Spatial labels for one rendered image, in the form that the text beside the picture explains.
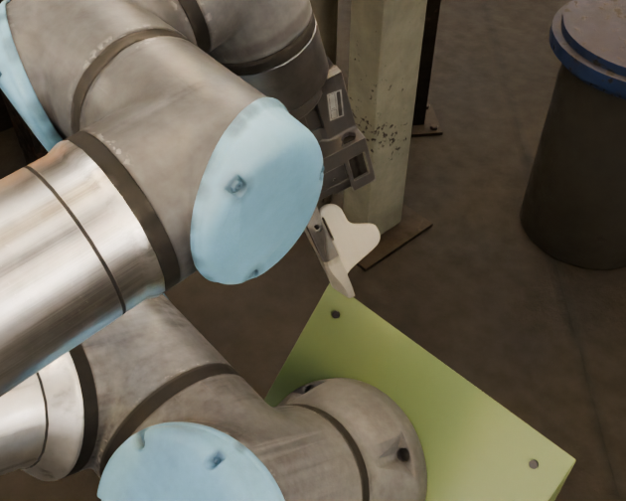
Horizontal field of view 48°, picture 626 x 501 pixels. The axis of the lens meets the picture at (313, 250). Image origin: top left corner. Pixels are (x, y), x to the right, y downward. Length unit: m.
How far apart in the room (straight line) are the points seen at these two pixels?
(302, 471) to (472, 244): 0.91
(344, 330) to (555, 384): 0.56
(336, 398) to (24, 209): 0.45
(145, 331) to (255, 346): 0.61
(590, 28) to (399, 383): 0.73
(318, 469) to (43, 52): 0.38
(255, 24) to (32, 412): 0.34
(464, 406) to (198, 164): 0.46
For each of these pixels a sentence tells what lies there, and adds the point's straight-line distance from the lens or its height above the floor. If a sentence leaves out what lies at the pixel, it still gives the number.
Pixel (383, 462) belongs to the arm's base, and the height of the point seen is 0.37.
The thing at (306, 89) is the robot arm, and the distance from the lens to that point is 0.54.
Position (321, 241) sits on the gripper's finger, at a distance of 0.61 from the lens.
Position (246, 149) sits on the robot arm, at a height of 0.79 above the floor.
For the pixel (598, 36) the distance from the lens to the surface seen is 1.25.
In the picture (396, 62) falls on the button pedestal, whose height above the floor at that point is 0.39.
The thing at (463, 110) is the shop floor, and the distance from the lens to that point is 1.79.
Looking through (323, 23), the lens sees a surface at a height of 0.42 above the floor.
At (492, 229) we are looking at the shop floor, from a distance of 1.48.
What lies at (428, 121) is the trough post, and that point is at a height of 0.01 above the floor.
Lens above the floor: 0.99
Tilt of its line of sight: 45 degrees down
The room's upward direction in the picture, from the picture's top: straight up
